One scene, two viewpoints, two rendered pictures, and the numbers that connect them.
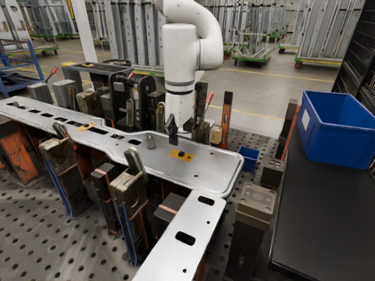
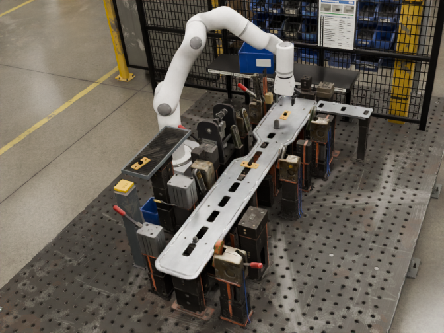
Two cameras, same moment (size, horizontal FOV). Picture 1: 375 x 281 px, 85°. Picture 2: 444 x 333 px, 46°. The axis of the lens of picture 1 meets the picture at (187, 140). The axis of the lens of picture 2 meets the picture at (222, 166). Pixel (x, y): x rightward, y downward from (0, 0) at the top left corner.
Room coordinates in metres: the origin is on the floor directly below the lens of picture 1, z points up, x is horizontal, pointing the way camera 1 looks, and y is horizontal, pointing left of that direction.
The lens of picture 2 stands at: (0.81, 2.37, 2.44)
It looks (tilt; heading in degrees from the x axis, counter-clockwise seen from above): 36 degrees down; 273
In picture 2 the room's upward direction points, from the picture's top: 6 degrees counter-clockwise
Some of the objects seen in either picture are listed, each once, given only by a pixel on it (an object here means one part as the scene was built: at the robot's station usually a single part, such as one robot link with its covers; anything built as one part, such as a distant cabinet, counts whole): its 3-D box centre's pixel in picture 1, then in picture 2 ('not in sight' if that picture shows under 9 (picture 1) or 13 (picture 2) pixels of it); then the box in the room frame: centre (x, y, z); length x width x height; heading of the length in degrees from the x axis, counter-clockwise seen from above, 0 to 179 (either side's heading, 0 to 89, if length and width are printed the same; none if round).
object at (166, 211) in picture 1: (173, 237); (323, 139); (0.38, 0.04, 0.84); 0.11 x 0.10 x 0.28; 153
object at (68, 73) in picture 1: (79, 100); (134, 228); (1.31, 0.72, 0.92); 0.08 x 0.08 x 0.44; 63
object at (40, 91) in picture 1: (48, 112); (156, 261); (1.20, 0.89, 0.88); 0.11 x 0.10 x 0.36; 153
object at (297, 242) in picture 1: (323, 155); (279, 71); (0.56, -0.46, 1.02); 0.90 x 0.22 x 0.03; 153
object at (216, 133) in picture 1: (213, 168); (269, 122); (0.65, -0.11, 0.88); 0.04 x 0.04 x 0.36; 63
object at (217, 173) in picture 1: (82, 127); (249, 168); (0.79, 0.46, 1.00); 1.38 x 0.22 x 0.02; 63
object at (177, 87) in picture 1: (180, 83); (284, 71); (0.58, 0.02, 1.25); 0.09 x 0.08 x 0.03; 153
